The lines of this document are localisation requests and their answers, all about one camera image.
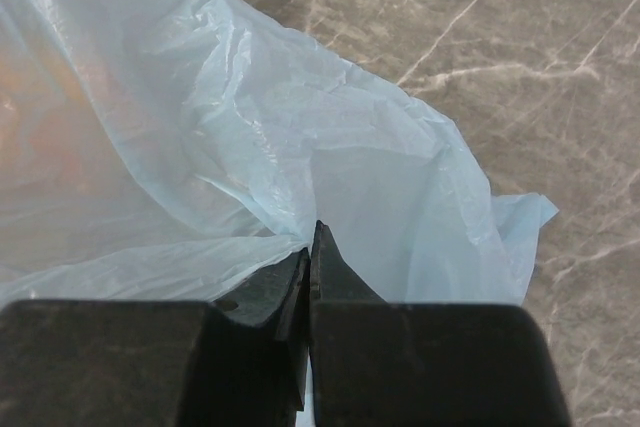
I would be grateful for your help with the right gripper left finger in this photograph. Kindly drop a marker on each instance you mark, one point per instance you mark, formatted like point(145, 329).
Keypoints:
point(266, 327)

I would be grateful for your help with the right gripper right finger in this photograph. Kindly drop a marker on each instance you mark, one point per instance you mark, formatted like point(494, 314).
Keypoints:
point(331, 280)

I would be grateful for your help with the light blue plastic bag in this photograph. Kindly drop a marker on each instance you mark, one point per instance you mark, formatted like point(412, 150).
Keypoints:
point(156, 153)

